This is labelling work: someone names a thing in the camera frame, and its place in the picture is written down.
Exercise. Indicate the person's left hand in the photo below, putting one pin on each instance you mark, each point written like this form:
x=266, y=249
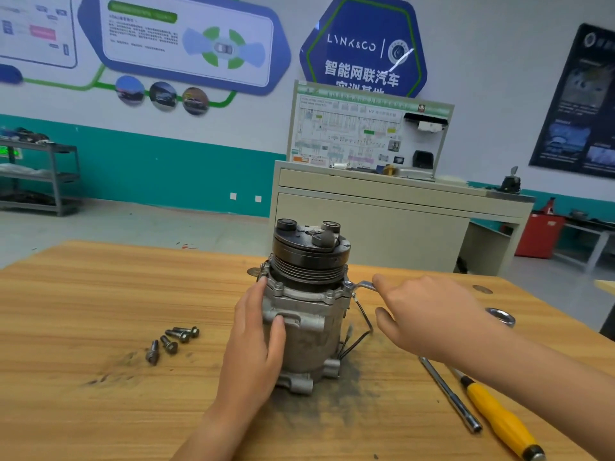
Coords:
x=252, y=350

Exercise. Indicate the person's right hand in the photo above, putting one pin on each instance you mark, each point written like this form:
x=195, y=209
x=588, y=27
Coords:
x=437, y=317

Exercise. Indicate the grey metal compressor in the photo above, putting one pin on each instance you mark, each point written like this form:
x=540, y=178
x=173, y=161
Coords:
x=307, y=331

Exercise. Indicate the removed bolt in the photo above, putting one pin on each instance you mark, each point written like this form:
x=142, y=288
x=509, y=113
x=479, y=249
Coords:
x=179, y=335
x=168, y=344
x=152, y=352
x=190, y=331

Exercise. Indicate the silver combination wrench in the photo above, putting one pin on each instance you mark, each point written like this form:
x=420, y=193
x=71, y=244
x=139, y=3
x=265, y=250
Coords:
x=358, y=283

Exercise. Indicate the person's right forearm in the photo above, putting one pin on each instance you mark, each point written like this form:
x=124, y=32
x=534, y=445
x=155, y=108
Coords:
x=557, y=379

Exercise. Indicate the dark round table grommet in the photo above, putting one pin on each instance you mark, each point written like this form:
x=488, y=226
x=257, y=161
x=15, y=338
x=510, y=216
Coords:
x=482, y=289

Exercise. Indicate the silver L-shaped socket wrench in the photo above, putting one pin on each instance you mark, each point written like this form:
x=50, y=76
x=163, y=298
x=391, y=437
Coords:
x=452, y=396

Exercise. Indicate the beige workbench cabinet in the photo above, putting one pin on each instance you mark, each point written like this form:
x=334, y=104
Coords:
x=404, y=211

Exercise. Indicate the red cabinet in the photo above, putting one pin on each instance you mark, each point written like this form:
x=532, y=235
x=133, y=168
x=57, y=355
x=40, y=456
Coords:
x=540, y=237

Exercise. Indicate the small black device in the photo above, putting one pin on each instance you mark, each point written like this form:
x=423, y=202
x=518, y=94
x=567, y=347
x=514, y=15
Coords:
x=510, y=184

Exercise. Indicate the wooden side table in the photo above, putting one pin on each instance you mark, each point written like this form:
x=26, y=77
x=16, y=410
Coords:
x=607, y=302

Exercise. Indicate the white wiring display board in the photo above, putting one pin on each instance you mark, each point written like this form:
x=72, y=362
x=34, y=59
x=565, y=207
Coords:
x=341, y=129

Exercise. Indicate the grey metal shelf cart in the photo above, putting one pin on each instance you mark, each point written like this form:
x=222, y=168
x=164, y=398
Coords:
x=34, y=177

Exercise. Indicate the blue rounded infographic panel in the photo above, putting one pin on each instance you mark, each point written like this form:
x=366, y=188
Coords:
x=139, y=38

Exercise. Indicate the dark wall poster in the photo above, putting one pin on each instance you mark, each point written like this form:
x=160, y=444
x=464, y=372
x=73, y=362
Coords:
x=577, y=110

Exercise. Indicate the round photo wall decal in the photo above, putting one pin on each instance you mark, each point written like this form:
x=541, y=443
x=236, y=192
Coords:
x=130, y=90
x=162, y=95
x=195, y=100

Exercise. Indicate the blue hexagon wall sign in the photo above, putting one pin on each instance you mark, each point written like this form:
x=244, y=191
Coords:
x=360, y=38

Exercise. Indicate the white infographic wall panel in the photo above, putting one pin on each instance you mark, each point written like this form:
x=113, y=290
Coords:
x=34, y=29

